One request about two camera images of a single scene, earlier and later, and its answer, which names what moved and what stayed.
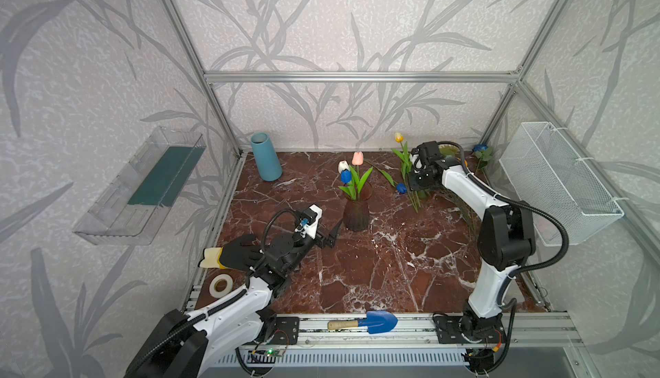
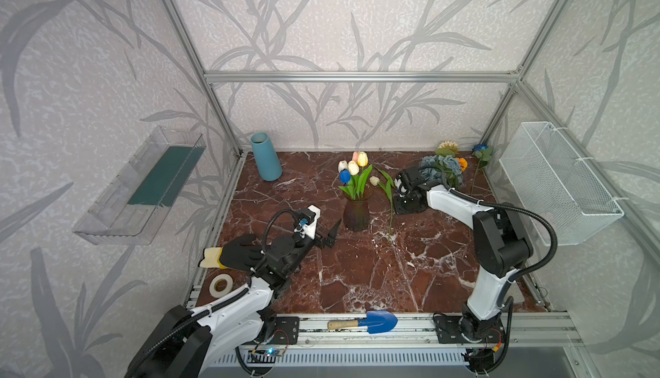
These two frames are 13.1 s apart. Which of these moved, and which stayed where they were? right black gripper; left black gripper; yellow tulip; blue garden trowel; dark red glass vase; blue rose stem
Moved: yellow tulip; right black gripper
Stayed: blue garden trowel; dark red glass vase; left black gripper; blue rose stem
